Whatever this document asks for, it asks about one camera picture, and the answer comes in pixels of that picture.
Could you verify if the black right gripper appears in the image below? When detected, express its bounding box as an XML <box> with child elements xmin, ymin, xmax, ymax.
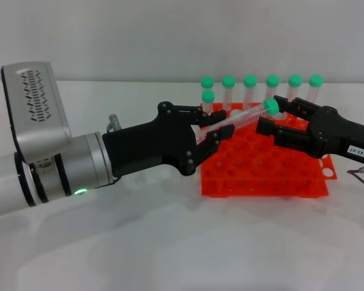
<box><xmin>255</xmin><ymin>95</ymin><xmax>364</xmax><ymax>159</ymax></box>

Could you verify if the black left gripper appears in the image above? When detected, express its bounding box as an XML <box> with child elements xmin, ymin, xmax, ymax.
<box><xmin>102</xmin><ymin>101</ymin><xmax>236</xmax><ymax>179</ymax></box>

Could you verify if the green-capped clear test tube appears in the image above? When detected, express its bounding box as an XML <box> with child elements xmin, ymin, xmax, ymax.
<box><xmin>243</xmin><ymin>75</ymin><xmax>258</xmax><ymax>112</ymax></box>
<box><xmin>221</xmin><ymin>75</ymin><xmax>236</xmax><ymax>112</ymax></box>
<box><xmin>266</xmin><ymin>75</ymin><xmax>280</xmax><ymax>101</ymax></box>
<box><xmin>200</xmin><ymin>76</ymin><xmax>215</xmax><ymax>92</ymax></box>
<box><xmin>197</xmin><ymin>98</ymin><xmax>280</xmax><ymax>144</ymax></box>
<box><xmin>286</xmin><ymin>74</ymin><xmax>303</xmax><ymax>105</ymax></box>
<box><xmin>305</xmin><ymin>75</ymin><xmax>324</xmax><ymax>106</ymax></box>
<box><xmin>201</xmin><ymin>90</ymin><xmax>215</xmax><ymax>115</ymax></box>

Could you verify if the orange test tube rack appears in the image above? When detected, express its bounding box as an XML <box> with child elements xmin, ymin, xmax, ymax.
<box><xmin>199</xmin><ymin>102</ymin><xmax>338</xmax><ymax>198</ymax></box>

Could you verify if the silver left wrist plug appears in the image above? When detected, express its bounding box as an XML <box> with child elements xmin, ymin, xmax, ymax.
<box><xmin>107</xmin><ymin>114</ymin><xmax>123</xmax><ymax>133</ymax></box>

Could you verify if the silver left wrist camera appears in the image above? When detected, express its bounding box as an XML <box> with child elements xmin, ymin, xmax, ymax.
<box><xmin>0</xmin><ymin>61</ymin><xmax>74</xmax><ymax>165</ymax></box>

